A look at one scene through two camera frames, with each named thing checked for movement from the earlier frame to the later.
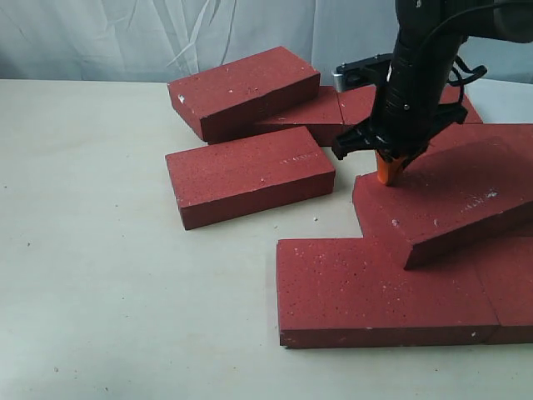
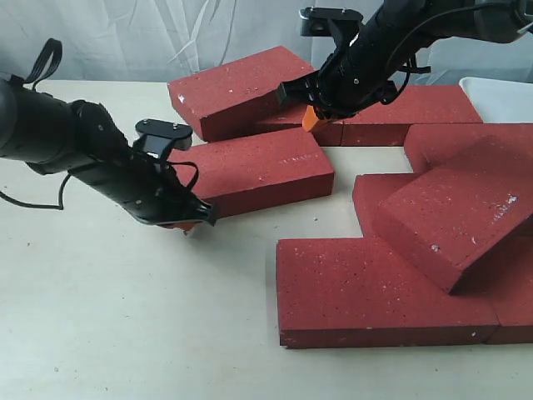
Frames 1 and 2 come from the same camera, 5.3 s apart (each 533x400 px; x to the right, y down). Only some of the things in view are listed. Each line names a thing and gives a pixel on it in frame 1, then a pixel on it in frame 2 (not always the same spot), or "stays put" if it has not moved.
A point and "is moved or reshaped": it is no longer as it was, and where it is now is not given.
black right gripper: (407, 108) to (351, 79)
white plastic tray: (501, 101) stays put
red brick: (459, 200) is moved or reshaped
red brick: (221, 180) stays put
